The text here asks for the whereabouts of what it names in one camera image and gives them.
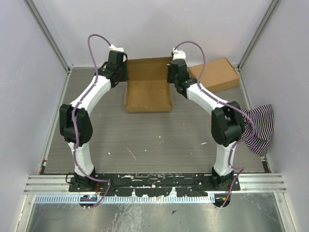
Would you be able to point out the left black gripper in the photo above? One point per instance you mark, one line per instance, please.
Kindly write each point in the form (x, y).
(125, 78)

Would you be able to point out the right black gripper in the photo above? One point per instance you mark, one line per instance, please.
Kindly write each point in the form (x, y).
(169, 70)

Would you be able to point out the cardboard box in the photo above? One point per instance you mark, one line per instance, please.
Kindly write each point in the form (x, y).
(219, 75)
(147, 89)

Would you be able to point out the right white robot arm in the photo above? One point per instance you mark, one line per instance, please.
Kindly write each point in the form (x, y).
(227, 124)

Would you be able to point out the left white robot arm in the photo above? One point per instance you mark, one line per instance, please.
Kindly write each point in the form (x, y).
(74, 118)

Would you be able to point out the folded closed cardboard box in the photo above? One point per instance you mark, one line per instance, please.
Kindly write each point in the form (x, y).
(219, 75)

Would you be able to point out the striped purple black cloth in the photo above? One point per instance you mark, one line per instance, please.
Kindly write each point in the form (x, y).
(263, 120)

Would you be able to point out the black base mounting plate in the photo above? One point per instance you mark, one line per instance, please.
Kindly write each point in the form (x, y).
(153, 184)

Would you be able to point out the small green circuit board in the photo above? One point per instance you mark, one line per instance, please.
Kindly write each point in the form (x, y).
(89, 198)

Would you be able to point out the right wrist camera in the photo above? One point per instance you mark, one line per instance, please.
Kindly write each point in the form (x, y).
(178, 54)

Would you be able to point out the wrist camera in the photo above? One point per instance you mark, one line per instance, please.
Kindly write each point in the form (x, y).
(178, 54)
(116, 47)

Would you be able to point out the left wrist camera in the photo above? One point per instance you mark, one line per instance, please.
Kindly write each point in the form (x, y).
(116, 47)

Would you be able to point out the left aluminium corner post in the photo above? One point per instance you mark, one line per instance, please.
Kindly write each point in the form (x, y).
(46, 32)

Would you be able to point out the aluminium corner post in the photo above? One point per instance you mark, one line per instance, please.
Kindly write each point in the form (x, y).
(46, 32)
(259, 31)

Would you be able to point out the right aluminium corner post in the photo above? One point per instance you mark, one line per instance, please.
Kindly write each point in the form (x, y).
(259, 31)

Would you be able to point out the white slotted cable duct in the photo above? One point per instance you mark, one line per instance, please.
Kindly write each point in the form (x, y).
(75, 198)

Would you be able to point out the aluminium front rail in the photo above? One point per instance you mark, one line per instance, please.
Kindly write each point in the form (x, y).
(261, 182)

